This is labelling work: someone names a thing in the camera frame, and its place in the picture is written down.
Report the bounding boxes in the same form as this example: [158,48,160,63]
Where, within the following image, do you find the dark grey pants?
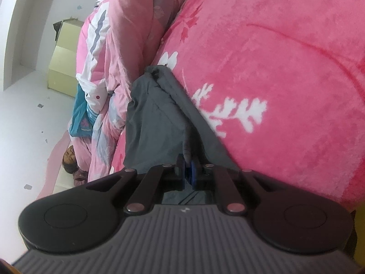
[123,65,243,206]

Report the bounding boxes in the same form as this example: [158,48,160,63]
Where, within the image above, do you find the pink and white quilt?
[75,0,197,184]

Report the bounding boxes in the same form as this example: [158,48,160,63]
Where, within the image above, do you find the teal printed cloth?
[68,84,99,138]

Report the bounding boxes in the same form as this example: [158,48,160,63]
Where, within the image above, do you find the pink floral fleece blanket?
[110,0,365,209]

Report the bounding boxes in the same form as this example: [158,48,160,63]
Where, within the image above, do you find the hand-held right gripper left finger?
[86,153,186,214]

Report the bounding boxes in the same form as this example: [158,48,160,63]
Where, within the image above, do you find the sleeping person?
[36,133,78,201]

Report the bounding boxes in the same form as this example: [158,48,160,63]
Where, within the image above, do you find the pale yellow cabinet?
[47,18,86,97]

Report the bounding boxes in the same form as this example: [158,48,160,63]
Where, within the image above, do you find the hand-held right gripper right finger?
[185,160,281,216]

